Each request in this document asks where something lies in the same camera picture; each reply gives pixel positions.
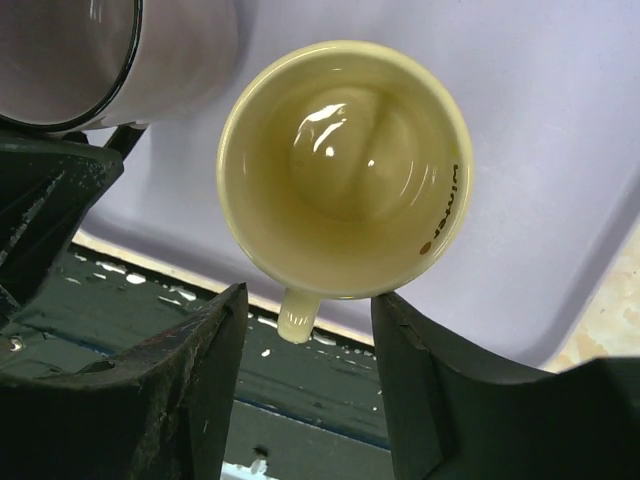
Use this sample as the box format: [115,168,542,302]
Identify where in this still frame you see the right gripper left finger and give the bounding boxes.
[1,284,248,479]

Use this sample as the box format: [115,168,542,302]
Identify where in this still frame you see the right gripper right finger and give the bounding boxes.
[371,292,639,479]

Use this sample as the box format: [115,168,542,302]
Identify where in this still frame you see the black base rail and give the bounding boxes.
[1,245,389,448]

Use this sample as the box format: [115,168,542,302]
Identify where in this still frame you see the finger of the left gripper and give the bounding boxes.
[1,134,124,320]

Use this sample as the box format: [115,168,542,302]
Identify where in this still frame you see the cream yellow mug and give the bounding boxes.
[216,40,473,344]

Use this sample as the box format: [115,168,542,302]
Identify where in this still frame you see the purple glass mug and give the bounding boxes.
[1,0,239,137]

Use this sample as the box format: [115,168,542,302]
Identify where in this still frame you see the lavender plastic tray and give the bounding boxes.
[76,1,639,366]

